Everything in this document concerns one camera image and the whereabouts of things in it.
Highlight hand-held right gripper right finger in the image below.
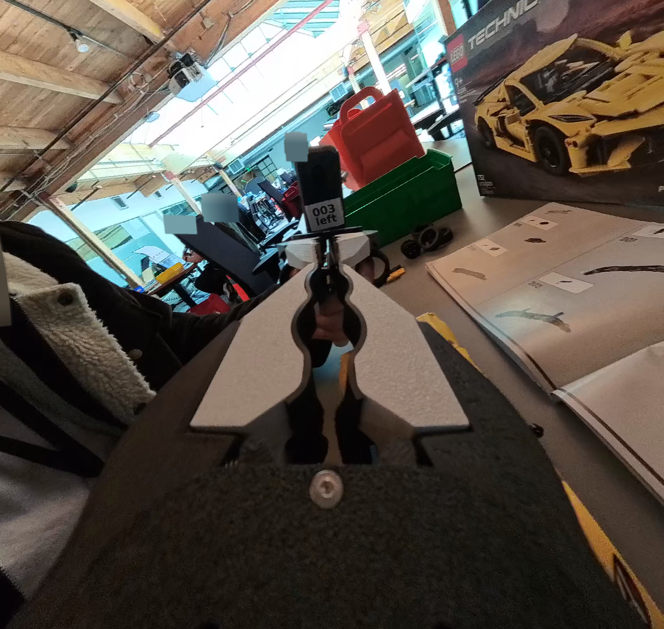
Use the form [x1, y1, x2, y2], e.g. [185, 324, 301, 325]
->
[335, 265, 471, 465]

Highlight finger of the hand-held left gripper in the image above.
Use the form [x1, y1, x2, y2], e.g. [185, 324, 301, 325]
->
[276, 239, 321, 273]
[335, 233, 372, 268]

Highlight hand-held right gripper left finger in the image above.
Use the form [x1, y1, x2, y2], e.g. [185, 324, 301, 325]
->
[189, 265, 326, 465]

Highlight yellow brick car model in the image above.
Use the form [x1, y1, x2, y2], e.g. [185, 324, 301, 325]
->
[415, 312, 655, 629]

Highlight grey desk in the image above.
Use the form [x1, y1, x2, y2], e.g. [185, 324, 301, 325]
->
[363, 137, 664, 629]

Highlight person's left hand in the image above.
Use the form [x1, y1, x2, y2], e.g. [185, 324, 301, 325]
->
[313, 257, 377, 344]

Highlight black angled screen back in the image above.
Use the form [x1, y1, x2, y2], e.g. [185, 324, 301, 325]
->
[182, 214, 278, 298]

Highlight green plastic bin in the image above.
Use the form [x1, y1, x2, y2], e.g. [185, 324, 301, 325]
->
[342, 149, 462, 248]

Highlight red plastic bin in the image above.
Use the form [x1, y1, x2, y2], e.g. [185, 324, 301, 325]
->
[319, 87, 426, 191]

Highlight open instruction booklet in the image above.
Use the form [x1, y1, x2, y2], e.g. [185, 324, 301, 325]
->
[425, 203, 664, 505]

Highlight grey ceiling device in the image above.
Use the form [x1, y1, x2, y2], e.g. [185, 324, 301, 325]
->
[167, 53, 204, 96]

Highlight car set box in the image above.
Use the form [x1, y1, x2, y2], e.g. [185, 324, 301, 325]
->
[445, 0, 664, 206]

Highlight white shirt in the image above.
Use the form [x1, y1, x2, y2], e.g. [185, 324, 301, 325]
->
[0, 406, 107, 601]

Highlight black chest harness straps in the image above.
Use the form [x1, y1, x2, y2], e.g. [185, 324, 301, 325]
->
[0, 380, 104, 477]

